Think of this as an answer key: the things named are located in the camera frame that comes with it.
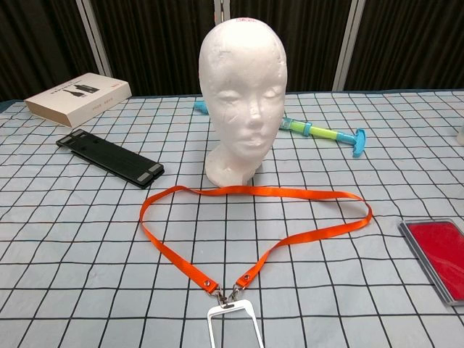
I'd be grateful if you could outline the orange lanyard strap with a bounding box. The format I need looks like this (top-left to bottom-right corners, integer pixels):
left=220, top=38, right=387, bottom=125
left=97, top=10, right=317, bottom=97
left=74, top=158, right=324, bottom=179
left=139, top=184, right=373, bottom=306

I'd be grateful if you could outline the white badge holder frame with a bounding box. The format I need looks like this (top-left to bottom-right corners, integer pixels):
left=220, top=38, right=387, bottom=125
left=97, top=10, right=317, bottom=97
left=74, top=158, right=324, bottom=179
left=206, top=299, right=259, bottom=348

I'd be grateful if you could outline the white foam mannequin head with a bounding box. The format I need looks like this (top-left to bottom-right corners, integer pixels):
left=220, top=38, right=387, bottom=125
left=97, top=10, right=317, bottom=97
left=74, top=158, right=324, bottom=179
left=198, top=17, right=288, bottom=189

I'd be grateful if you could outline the green blue toy pen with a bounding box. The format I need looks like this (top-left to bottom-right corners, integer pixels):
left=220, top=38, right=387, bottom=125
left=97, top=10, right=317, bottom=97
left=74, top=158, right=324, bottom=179
left=193, top=100, right=367, bottom=159

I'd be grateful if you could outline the black folding stand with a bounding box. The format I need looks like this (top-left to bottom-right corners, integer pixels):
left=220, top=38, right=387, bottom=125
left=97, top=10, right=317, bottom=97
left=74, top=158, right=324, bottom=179
left=55, top=128, right=165, bottom=190

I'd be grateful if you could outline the white checkered tablecloth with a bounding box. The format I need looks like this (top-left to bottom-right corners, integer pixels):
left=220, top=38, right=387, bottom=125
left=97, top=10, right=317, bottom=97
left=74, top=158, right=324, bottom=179
left=0, top=88, right=464, bottom=348

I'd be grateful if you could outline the black folding screen partition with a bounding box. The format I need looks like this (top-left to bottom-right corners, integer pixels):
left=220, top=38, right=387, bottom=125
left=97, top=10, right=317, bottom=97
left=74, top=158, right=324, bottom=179
left=0, top=0, right=464, bottom=103

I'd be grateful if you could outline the white cardboard product box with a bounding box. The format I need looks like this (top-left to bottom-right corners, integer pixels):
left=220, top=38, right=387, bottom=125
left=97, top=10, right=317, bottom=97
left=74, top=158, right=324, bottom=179
left=23, top=72, right=133, bottom=128

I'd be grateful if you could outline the red ink pad case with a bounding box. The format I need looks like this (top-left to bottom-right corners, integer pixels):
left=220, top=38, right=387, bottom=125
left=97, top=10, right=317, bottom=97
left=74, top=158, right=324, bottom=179
left=397, top=217, right=464, bottom=307

